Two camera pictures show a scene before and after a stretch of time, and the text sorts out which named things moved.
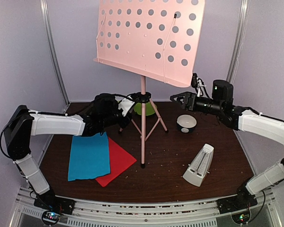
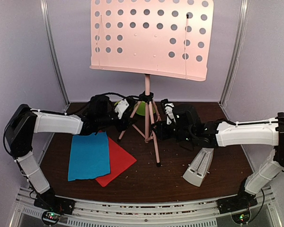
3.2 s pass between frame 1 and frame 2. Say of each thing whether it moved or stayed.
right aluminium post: stayed
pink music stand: moved
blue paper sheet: stayed
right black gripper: moved
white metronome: stayed
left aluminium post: stayed
